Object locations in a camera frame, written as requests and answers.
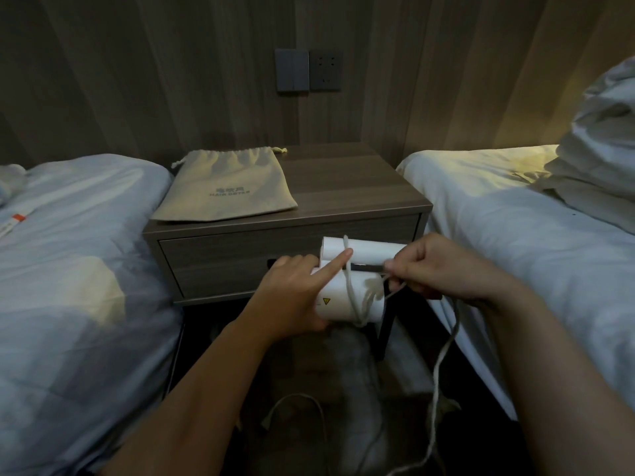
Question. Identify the person's right hand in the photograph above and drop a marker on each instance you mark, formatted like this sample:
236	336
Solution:
446	272

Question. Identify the person's left hand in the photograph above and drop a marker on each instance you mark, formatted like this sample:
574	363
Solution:
283	302

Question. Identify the person's right fingers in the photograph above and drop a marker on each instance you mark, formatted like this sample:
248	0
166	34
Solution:
409	262

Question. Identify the white folding hair dryer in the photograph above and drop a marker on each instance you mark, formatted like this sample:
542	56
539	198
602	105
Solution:
369	250

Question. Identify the person's left forearm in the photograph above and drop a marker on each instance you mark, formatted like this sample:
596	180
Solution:
198	406

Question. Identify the person's right forearm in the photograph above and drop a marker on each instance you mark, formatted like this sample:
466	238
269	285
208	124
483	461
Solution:
560	381

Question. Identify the wooden nightstand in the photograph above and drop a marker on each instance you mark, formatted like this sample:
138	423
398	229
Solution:
342	185

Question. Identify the bed with white sheet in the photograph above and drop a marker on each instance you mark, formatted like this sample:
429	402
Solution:
521	232

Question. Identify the wooden nightstand drawer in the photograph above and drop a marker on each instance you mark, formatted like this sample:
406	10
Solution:
223	257

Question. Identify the crumpled white duvet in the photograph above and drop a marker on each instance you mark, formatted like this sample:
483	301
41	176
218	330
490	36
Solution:
603	148

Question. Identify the bed with pale blue duvet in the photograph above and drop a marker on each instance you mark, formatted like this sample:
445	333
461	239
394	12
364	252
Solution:
74	292

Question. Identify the white and orange packet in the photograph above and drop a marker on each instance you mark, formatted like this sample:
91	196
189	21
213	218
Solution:
14	224

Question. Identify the white pillow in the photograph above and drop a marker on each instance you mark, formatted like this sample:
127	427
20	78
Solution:
11	182

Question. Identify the grey wall socket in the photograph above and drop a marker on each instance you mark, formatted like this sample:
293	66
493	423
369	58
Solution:
325	70

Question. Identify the grey wall light switch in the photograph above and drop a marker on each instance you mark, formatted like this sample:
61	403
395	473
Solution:
292	70

